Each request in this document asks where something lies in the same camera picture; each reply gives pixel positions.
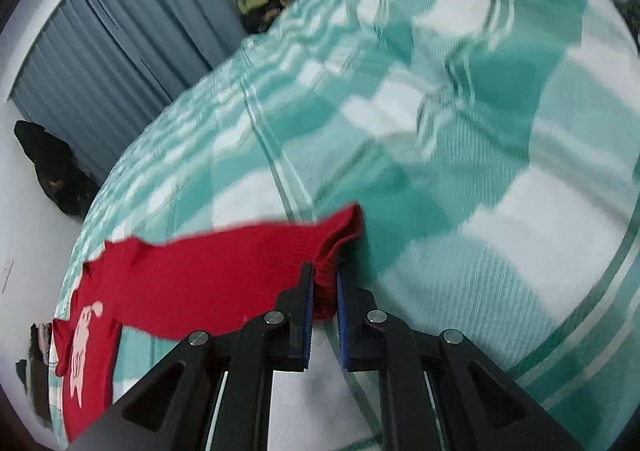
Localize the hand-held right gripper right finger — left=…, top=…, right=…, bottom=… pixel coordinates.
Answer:
left=336, top=258, right=586, bottom=451

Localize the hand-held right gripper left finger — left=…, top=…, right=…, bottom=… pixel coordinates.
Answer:
left=65, top=261, right=316, bottom=451

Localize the red knit sweater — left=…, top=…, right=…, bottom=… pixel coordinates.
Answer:
left=51, top=202, right=364, bottom=442

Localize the pink and dark clothes heap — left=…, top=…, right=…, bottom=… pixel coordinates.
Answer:
left=15, top=321, right=56, bottom=427

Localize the pile of mixed clothes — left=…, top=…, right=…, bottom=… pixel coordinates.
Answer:
left=236, top=0, right=311, bottom=34

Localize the green white plaid blanket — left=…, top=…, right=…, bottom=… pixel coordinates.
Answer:
left=47, top=0, right=640, bottom=451

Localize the black hanging coat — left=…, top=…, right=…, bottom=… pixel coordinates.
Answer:
left=13, top=120, right=101, bottom=219

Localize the blue-grey curtain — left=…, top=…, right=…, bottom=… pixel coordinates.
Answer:
left=9, top=0, right=307, bottom=184

